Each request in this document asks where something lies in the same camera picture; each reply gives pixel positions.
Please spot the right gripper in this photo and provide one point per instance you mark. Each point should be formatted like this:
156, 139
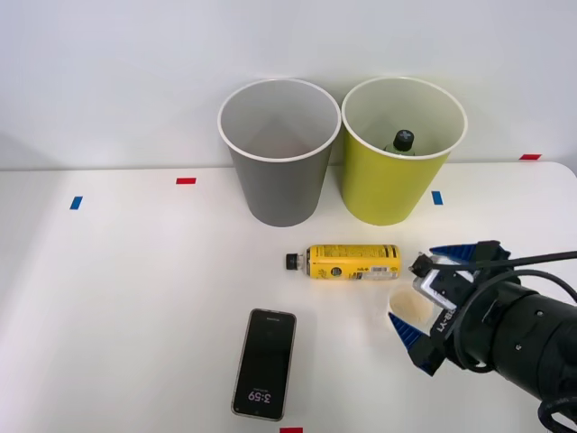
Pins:
460, 311

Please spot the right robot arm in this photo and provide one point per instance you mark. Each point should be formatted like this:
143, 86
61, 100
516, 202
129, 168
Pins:
532, 325

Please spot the yellow plastic bottle, black cap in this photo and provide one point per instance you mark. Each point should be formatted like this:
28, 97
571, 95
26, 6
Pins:
351, 261

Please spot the yellow-green plastic waste bin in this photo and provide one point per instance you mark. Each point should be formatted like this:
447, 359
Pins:
383, 189

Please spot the green bottle with black cap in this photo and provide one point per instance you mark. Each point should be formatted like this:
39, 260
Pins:
402, 140

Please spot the black smartphone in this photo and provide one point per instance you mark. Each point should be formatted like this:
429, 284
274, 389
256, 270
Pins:
266, 361

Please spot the grey plastic waste bin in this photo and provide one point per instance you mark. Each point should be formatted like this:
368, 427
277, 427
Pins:
281, 189

